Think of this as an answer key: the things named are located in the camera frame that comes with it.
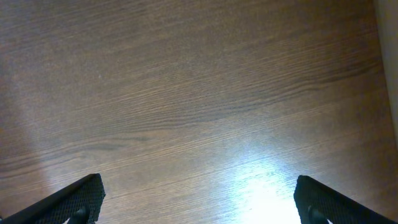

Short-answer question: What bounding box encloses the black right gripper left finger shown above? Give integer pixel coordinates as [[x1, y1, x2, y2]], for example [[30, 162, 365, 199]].
[[1, 174, 106, 224]]

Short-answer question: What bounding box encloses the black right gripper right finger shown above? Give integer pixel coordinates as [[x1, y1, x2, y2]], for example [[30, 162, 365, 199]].
[[294, 175, 396, 224]]

